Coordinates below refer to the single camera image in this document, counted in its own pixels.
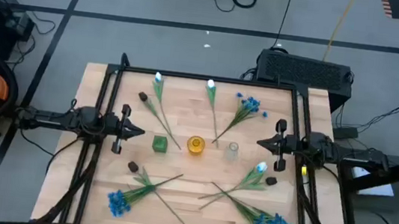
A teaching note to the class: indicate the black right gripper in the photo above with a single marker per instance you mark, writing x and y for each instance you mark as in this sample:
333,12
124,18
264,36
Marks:
290,147

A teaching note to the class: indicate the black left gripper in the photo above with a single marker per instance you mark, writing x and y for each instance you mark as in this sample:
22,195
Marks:
111,126

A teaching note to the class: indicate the white artificial tulip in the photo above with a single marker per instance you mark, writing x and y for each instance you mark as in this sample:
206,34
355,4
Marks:
262,167
211,84
158,77

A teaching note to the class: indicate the green glass vase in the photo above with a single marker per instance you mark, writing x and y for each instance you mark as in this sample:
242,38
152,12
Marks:
160,144

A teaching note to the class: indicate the flower stems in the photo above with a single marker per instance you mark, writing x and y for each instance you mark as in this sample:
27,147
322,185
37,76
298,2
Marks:
133,166

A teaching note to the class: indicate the dark artificial tulip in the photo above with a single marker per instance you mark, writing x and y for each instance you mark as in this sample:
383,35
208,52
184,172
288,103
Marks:
143,96
271,181

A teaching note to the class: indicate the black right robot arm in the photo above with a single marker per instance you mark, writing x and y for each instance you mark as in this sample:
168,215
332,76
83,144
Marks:
349,155

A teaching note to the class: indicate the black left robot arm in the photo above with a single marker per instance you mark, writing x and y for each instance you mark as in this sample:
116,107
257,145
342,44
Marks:
51,119

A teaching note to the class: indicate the clear glass vase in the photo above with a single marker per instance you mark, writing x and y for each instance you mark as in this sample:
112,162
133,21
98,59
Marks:
232,151

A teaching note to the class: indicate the yellow glass vase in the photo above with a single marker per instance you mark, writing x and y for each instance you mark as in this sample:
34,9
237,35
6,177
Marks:
195,145

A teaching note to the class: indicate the black power brick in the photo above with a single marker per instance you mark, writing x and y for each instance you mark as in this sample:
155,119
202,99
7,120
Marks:
346,133

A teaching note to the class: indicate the black computer case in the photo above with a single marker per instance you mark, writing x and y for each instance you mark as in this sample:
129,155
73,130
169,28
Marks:
302,72

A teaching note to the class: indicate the white paper sheet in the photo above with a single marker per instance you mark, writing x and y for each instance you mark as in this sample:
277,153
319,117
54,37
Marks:
372,184

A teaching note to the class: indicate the black aluminium table frame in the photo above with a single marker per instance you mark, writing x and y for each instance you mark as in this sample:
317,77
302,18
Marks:
207,77

